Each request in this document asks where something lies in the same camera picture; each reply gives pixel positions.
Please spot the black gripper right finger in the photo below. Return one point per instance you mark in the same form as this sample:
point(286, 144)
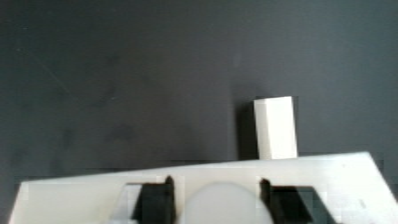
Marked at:
point(284, 204)

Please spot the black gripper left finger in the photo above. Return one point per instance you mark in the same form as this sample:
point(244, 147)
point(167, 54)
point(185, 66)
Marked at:
point(155, 207)

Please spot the white cabinet body box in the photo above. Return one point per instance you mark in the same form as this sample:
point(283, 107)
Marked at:
point(336, 179)

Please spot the white block at left edge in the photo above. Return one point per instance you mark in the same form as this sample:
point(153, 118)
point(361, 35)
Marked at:
point(274, 117)

